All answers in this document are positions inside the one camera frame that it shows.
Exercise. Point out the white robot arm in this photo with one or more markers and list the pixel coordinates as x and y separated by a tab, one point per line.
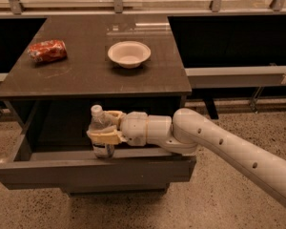
182	133

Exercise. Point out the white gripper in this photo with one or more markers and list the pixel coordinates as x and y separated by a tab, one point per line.
133	128

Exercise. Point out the grey low bench ledge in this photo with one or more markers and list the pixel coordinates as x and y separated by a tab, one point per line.
237	77

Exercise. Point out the open grey top drawer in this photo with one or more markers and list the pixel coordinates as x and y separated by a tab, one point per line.
53	151

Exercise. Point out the clear plastic water bottle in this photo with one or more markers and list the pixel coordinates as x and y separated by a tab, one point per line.
100	124

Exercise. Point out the dark grey drawer cabinet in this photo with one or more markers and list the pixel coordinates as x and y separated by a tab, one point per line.
159	86

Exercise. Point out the white paper bowl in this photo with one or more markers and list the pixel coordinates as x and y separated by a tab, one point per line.
129	54

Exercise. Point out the red crumpled snack bag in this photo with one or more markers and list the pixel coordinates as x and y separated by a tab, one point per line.
47	51

